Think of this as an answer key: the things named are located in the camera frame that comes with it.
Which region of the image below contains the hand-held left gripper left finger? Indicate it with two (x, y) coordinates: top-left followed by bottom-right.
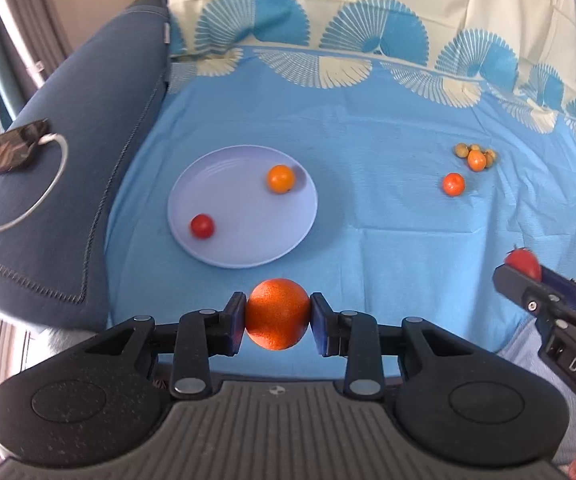
(86, 291), (247, 401)

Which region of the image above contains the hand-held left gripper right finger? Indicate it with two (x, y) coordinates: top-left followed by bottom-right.
(309, 291), (473, 401)

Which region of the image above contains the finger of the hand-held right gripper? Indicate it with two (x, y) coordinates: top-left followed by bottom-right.
(541, 265), (576, 311)
(493, 264), (562, 319)

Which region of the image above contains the red cherry tomato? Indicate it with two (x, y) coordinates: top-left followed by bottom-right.
(190, 213), (215, 239)
(504, 245), (543, 283)

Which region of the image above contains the large orange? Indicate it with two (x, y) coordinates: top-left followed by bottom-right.
(245, 278), (312, 351)

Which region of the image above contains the lavender round plate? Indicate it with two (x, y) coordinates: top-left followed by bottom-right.
(168, 145), (319, 268)

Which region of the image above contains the cluster of longans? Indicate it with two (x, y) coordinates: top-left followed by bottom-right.
(454, 143), (499, 170)

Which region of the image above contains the blue and cream fan-print sheet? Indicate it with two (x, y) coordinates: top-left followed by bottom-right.
(105, 0), (576, 466)

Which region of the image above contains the dark blue cushion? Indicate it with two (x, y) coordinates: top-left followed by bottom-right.
(0, 0), (171, 334)

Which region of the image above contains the dark phone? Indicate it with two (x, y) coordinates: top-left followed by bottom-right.
(0, 118), (51, 184)

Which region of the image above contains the grey curtain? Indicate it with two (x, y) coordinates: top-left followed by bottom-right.
(0, 0), (76, 128)

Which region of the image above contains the white cable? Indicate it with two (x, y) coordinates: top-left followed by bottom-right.
(0, 132), (69, 237)

